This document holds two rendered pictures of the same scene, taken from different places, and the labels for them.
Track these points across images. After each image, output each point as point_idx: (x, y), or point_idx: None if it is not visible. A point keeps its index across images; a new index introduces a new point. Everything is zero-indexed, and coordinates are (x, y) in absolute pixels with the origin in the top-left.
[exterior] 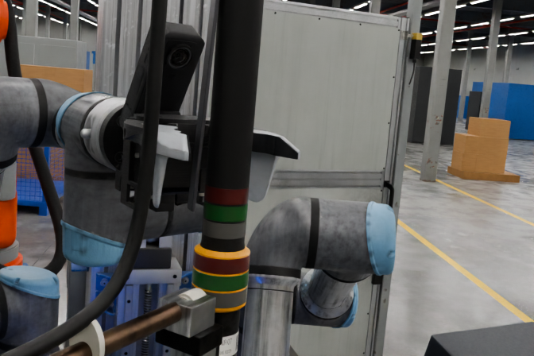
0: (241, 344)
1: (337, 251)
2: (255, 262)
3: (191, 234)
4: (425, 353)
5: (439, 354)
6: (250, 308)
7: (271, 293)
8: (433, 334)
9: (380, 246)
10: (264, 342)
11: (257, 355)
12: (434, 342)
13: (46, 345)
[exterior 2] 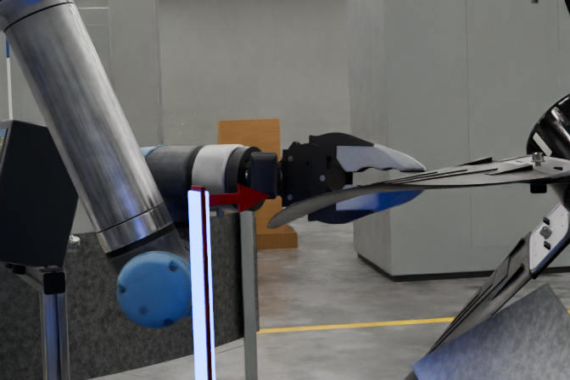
0: (69, 95)
1: None
2: None
3: None
4: (8, 149)
5: (35, 136)
6: (69, 34)
7: (76, 8)
8: (14, 119)
9: None
10: (106, 75)
11: (110, 93)
12: (23, 126)
13: None
